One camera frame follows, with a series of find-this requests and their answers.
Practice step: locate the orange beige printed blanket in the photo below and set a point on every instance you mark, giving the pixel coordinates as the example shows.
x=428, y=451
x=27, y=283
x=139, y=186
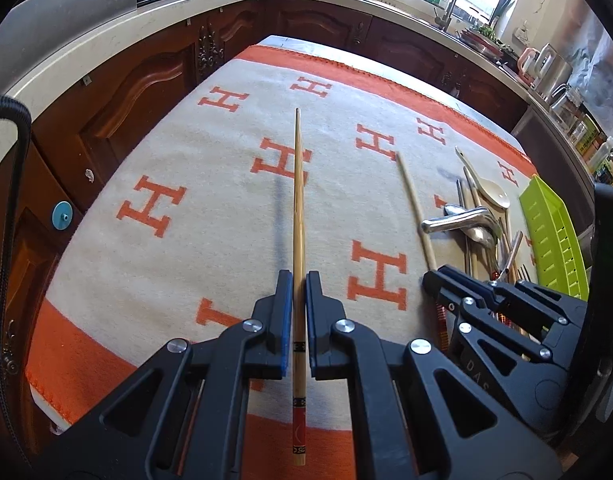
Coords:
x=186, y=260

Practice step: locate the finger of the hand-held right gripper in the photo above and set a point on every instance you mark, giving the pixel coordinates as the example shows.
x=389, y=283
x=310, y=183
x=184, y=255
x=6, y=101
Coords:
x=536, y=297
x=451, y=285

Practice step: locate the metal fork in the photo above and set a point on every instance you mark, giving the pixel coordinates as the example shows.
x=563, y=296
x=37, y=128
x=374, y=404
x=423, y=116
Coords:
x=523, y=274

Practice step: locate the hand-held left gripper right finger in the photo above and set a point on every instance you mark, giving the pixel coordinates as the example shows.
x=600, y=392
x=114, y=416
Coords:
x=314, y=320

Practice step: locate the small metal spoon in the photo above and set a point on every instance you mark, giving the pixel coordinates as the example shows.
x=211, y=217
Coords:
x=456, y=208

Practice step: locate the plain light wooden chopstick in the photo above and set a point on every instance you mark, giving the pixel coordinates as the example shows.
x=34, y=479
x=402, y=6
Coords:
x=416, y=210

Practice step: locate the white electric kettle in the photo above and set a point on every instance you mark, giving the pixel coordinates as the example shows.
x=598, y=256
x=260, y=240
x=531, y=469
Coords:
x=536, y=62

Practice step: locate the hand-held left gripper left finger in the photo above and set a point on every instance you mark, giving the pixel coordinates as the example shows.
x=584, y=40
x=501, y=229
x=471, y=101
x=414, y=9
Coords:
x=287, y=320

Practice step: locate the glass pitcher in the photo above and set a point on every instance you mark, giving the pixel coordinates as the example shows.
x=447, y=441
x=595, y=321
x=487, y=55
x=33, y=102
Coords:
x=566, y=105

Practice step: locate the brown chopsticks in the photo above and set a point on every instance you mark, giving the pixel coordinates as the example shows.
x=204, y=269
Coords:
x=467, y=260

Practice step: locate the patterned end wooden chopstick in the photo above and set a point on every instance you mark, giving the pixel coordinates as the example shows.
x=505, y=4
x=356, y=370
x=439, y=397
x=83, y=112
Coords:
x=299, y=210

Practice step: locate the blue round cap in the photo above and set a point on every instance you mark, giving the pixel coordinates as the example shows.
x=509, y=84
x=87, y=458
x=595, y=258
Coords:
x=62, y=215

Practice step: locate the large metal spoon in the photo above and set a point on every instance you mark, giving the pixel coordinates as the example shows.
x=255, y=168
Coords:
x=451, y=222

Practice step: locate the bowl of green vegetables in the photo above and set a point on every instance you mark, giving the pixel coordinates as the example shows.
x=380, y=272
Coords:
x=481, y=42

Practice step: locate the beige kitchen countertop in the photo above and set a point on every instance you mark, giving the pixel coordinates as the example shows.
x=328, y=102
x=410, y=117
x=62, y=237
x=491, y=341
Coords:
x=86, y=45

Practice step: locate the white ceramic spoon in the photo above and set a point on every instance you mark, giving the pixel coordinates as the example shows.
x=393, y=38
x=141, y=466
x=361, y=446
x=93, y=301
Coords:
x=495, y=195

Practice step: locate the green plastic utensil tray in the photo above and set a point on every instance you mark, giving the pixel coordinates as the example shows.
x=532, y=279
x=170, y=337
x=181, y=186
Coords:
x=551, y=230

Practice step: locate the bare steel splash panel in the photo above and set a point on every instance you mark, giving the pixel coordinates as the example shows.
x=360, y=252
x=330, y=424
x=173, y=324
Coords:
x=71, y=5

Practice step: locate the steel kitchen faucet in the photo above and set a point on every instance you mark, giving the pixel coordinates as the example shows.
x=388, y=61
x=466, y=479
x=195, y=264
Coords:
x=450, y=7

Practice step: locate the green labelled jar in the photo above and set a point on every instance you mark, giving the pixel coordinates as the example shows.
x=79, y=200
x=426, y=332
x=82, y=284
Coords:
x=588, y=140

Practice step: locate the red striped end chopstick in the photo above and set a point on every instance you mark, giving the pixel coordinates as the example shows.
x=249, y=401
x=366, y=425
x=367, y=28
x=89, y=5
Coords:
x=442, y=330

